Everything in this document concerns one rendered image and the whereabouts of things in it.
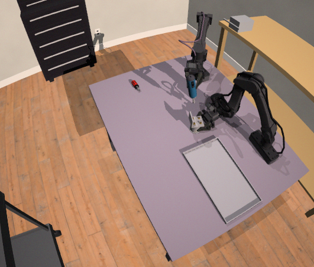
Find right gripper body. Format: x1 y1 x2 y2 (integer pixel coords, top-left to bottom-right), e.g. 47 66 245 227
184 62 205 80

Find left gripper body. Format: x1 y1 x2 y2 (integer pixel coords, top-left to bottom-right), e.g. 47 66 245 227
202 102 220 128

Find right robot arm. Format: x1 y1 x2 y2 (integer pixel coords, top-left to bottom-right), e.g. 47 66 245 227
187 12 213 77

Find white l-shaped bracket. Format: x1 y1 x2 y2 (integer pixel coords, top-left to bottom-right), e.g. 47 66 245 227
189 112 204 128

